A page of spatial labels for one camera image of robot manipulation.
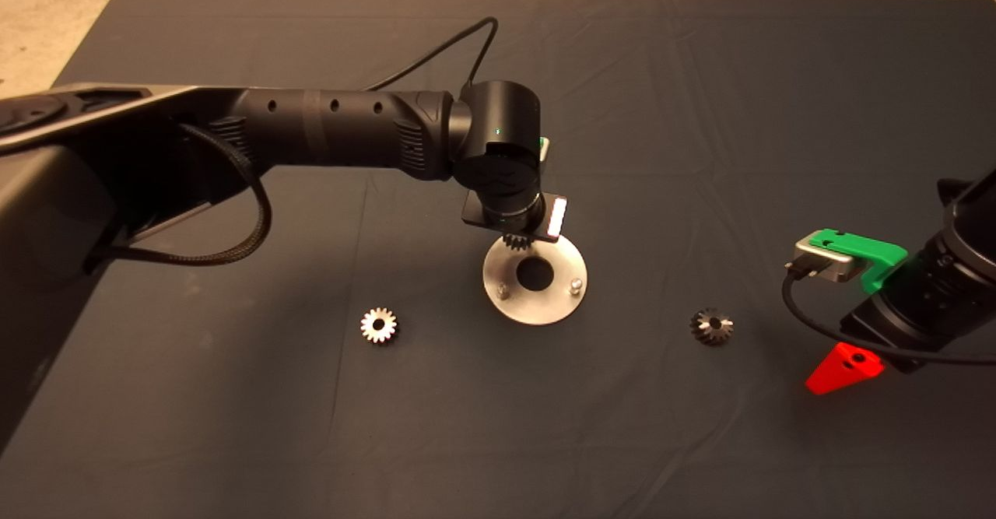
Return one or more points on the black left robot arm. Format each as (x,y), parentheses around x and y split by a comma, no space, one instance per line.
(334,126)

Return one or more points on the silver right camera box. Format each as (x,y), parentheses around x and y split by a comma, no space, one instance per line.
(836,270)

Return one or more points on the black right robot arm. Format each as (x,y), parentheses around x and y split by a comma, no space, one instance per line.
(973,223)

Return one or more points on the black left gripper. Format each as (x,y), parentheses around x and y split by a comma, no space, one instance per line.
(513,219)

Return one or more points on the silver camera box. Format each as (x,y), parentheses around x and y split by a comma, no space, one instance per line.
(546,150)
(836,270)

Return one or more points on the dark grey table cloth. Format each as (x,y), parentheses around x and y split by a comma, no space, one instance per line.
(700,114)

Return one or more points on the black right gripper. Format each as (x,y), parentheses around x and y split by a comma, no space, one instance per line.
(910,317)

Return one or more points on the silver left camera box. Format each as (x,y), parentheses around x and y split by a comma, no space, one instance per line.
(546,150)

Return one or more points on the green right camera mount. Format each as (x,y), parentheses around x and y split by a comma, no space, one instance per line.
(879,257)

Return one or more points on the round metal carrier plate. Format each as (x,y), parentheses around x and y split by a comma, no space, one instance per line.
(545,309)

